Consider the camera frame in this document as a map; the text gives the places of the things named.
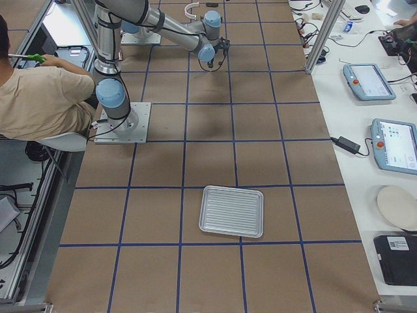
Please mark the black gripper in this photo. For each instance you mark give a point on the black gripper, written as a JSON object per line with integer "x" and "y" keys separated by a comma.
{"x": 212, "y": 62}

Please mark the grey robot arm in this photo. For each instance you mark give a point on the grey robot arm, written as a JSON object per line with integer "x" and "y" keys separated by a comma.
{"x": 201, "y": 38}

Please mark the ribbed metal tray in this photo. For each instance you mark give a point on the ribbed metal tray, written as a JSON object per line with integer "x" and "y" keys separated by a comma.
{"x": 232, "y": 211}

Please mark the white curved plastic part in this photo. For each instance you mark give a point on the white curved plastic part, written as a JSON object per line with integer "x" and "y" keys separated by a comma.
{"x": 188, "y": 10}

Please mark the black computer mouse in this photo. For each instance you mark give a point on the black computer mouse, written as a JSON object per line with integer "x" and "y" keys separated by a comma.
{"x": 362, "y": 9}

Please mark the far teach pendant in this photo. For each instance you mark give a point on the far teach pendant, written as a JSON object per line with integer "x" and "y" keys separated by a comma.
{"x": 367, "y": 82}

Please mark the teach pendant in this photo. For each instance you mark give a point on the teach pendant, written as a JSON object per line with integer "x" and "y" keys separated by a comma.
{"x": 367, "y": 82}
{"x": 394, "y": 145}

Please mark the black power adapter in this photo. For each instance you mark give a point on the black power adapter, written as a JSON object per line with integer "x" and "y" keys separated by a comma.
{"x": 346, "y": 144}

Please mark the white chair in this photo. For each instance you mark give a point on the white chair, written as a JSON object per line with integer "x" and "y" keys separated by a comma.
{"x": 67, "y": 142}

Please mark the person in beige shirt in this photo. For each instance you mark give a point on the person in beige shirt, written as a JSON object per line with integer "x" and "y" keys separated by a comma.
{"x": 49, "y": 100}

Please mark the near teach pendant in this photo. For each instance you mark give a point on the near teach pendant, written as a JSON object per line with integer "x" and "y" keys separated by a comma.
{"x": 394, "y": 145}

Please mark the beige round plate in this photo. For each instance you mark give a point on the beige round plate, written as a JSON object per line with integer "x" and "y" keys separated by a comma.
{"x": 398, "y": 207}

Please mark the black tablet device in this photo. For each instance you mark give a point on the black tablet device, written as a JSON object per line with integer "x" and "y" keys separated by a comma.
{"x": 397, "y": 259}

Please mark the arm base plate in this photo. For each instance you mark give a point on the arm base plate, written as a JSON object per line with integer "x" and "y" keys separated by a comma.
{"x": 140, "y": 38}
{"x": 133, "y": 130}

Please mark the aluminium frame post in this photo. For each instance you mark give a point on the aluminium frame post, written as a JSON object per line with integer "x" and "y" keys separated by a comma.
{"x": 87, "y": 22}
{"x": 328, "y": 23}

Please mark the left aluminium frame post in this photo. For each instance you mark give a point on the left aluminium frame post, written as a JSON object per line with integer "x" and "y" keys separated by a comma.
{"x": 87, "y": 22}

